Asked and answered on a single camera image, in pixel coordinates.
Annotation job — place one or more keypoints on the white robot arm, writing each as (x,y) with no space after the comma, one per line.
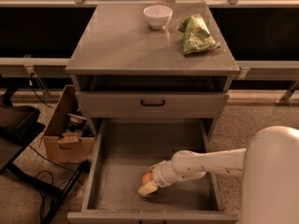
(268,169)

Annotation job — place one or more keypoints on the black upper drawer handle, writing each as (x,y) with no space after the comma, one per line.
(151,104)

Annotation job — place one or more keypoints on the orange fruit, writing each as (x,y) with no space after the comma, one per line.
(146,178)

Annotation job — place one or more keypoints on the white cup in box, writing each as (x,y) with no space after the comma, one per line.
(77,119)

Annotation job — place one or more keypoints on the closed grey upper drawer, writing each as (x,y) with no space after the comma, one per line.
(125,104)

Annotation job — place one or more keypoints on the grey metal drawer cabinet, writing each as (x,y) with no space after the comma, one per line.
(119,51)

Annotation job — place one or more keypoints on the white ceramic bowl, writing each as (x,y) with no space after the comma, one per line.
(158,16)

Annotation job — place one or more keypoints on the grey metal railing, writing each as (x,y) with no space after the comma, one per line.
(43,67)

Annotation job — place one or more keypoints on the black metal stand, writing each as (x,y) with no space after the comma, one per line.
(19,203)

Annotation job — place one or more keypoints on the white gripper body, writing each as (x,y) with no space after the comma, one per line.
(163,174)

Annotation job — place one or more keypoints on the green chip bag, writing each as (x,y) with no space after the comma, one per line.
(196,37)

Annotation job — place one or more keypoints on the open grey middle drawer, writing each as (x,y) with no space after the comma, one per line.
(124,150)

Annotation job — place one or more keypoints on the brown cardboard box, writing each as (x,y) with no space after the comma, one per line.
(60,145)

